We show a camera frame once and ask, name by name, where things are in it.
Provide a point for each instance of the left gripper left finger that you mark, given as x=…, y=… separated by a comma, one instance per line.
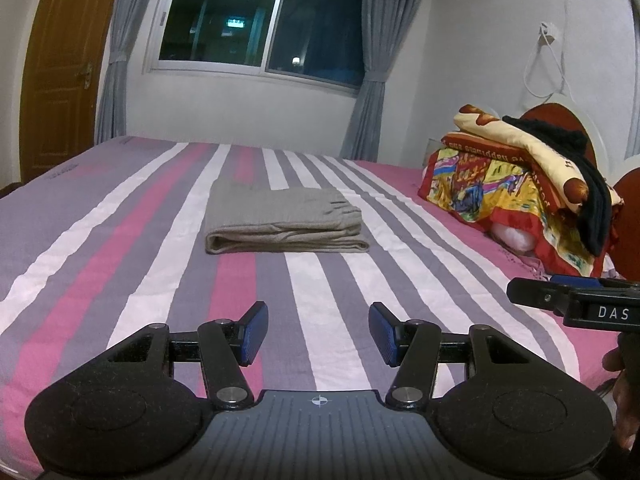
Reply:
x=225, y=346

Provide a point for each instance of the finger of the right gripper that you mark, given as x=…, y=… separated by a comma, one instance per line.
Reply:
x=575, y=281
x=540, y=295

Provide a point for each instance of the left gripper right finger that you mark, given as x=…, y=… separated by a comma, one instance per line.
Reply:
x=412, y=347

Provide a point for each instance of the grey sweatpants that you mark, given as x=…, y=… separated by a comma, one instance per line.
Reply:
x=242, y=218

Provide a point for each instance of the right hand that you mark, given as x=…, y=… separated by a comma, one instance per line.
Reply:
x=625, y=360

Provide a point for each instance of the white pillow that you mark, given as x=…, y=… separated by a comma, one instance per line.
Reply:
x=518, y=241

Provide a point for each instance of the cream patterned folded blanket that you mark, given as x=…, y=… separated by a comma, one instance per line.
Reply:
x=567, y=177

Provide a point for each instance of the colourful folded blanket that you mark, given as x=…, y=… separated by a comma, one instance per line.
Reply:
x=480, y=191

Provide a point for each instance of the striped pink purple bedsheet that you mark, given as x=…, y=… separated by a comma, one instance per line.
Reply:
x=113, y=240

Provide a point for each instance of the left grey curtain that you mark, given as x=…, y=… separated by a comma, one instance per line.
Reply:
x=126, y=20

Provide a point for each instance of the grey curtain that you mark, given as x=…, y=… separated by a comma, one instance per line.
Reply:
x=126, y=20
x=384, y=26

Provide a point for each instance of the right grey curtain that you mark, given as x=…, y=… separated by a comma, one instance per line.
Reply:
x=384, y=26

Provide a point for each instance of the brown wooden door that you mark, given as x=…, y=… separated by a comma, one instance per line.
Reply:
x=60, y=82

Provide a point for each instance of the aluminium frame window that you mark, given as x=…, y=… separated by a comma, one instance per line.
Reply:
x=316, y=41

